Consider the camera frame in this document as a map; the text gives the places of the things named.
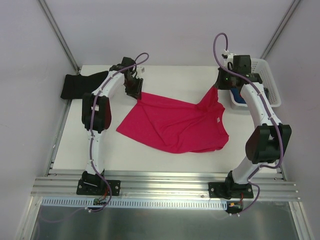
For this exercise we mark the white slotted cable duct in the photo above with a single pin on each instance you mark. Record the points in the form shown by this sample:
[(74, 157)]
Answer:
[(136, 203)]

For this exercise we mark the left table edge rail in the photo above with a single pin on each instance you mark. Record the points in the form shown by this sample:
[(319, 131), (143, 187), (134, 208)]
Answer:
[(57, 137)]

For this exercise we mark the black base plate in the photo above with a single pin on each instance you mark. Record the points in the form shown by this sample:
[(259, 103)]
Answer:
[(226, 191), (98, 188)]

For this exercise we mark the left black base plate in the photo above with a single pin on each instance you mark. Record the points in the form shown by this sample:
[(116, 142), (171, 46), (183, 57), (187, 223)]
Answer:
[(98, 188)]

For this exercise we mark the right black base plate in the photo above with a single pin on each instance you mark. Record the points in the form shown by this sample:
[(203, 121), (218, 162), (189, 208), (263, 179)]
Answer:
[(226, 191)]

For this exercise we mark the right corner aluminium profile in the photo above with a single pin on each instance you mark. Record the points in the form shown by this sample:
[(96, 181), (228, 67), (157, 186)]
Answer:
[(294, 5)]

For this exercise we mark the grey t shirt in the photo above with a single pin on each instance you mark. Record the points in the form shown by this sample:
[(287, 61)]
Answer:
[(266, 92)]

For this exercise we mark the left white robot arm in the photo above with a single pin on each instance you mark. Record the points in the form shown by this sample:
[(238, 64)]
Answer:
[(97, 117)]

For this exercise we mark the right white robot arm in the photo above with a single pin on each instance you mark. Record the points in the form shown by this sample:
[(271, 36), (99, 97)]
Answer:
[(267, 144)]

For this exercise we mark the pink t shirt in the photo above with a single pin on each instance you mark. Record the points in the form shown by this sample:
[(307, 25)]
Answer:
[(175, 126)]

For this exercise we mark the white plastic basket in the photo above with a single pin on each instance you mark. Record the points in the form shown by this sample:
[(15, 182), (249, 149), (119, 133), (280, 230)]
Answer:
[(261, 67)]

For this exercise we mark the black folded t shirt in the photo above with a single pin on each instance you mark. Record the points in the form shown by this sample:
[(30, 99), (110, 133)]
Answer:
[(75, 86)]

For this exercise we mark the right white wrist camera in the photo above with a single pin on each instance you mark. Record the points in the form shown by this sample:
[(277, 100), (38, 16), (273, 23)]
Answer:
[(228, 59)]

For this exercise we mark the left corner aluminium profile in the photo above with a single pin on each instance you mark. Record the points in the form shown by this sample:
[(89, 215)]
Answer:
[(58, 33)]

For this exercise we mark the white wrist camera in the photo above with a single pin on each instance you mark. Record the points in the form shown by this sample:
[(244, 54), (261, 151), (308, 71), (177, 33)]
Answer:
[(228, 59), (140, 70)]

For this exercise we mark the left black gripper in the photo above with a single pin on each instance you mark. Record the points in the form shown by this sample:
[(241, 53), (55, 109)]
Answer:
[(133, 86)]

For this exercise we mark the blue t shirt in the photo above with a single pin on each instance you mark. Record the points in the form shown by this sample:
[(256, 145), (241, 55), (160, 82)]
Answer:
[(237, 96)]

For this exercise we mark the corner aluminium profile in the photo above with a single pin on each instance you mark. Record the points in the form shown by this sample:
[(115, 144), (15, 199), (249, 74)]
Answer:
[(294, 5), (58, 33)]

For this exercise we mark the aluminium mounting rail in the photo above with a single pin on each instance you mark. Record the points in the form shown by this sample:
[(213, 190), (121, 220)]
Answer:
[(164, 185)]

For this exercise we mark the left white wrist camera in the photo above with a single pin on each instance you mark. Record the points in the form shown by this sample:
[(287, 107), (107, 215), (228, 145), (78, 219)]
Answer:
[(140, 70)]

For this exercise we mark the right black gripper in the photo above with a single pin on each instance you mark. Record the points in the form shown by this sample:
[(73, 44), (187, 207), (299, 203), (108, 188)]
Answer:
[(220, 81)]

